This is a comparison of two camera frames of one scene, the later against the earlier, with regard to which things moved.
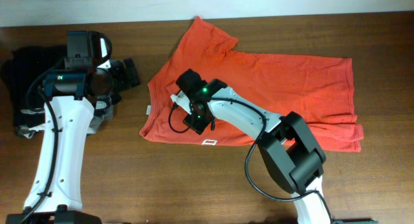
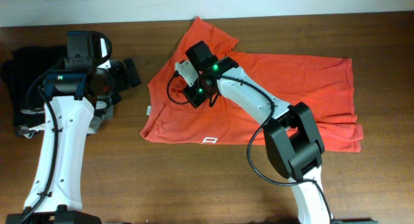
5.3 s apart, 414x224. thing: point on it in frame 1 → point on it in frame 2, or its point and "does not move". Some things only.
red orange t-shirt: x=319 y=90 does not move
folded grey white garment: x=105 y=109 does not move
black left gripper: x=123 y=81 does not move
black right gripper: x=194 y=123 → x=195 y=98
